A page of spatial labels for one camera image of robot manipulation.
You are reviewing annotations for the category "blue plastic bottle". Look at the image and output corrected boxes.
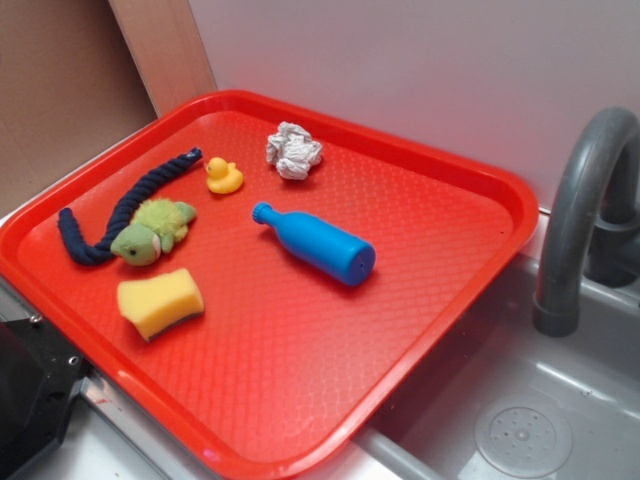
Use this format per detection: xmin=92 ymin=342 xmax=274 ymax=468
xmin=252 ymin=202 xmax=377 ymax=286

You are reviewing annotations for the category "red plastic tray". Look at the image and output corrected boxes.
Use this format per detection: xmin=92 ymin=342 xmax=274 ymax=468
xmin=1 ymin=91 xmax=538 ymax=479

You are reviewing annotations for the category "crumpled white paper ball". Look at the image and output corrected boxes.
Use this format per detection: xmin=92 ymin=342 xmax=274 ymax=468
xmin=266 ymin=121 xmax=323 ymax=181

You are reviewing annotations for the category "yellow rubber duck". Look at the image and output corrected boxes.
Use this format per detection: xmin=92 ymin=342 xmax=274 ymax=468
xmin=205 ymin=157 xmax=244 ymax=194

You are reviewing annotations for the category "green plush turtle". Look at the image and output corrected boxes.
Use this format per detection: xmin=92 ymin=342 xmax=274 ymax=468
xmin=110 ymin=198 xmax=197 ymax=267

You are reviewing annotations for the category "yellow sponge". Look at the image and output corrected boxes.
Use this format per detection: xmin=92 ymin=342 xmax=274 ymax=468
xmin=116 ymin=268 xmax=205 ymax=342

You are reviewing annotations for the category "grey toy sink basin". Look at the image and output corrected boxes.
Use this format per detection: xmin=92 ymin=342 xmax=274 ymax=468
xmin=358 ymin=256 xmax=639 ymax=479

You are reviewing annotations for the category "wooden board panel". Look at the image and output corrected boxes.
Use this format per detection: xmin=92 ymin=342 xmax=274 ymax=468
xmin=109 ymin=0 xmax=218 ymax=116

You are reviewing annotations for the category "grey toy faucet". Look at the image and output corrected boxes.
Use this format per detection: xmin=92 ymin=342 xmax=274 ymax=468
xmin=533 ymin=107 xmax=639 ymax=337

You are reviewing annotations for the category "dark blue rope toy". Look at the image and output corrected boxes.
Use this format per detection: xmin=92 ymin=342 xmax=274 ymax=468
xmin=57 ymin=147 xmax=203 ymax=266

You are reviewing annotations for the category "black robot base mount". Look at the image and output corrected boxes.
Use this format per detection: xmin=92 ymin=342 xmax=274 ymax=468
xmin=1 ymin=316 xmax=88 ymax=479

